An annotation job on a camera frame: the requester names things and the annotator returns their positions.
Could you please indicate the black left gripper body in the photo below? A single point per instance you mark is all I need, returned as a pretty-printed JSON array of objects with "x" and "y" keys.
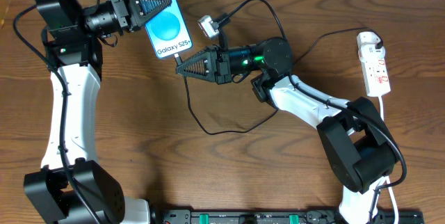
[{"x": 122, "y": 10}]

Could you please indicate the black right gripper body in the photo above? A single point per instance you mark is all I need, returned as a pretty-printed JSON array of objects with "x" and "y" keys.
[{"x": 220, "y": 65}]

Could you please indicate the blue Galaxy smartphone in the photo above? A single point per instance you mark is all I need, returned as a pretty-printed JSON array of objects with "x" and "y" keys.
[{"x": 168, "y": 32}]

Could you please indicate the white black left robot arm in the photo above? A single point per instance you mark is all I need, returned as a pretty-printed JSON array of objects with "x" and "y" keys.
[{"x": 71, "y": 186}]

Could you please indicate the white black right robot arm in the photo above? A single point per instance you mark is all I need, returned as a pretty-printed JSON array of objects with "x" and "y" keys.
[{"x": 359, "y": 148}]

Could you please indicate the white charger adapter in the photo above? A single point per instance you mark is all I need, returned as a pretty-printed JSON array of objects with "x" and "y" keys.
[{"x": 370, "y": 46}]

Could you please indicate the white power strip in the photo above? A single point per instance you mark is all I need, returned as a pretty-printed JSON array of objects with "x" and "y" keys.
[{"x": 376, "y": 78}]

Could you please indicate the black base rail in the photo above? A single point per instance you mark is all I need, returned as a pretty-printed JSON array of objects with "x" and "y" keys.
[{"x": 311, "y": 216}]

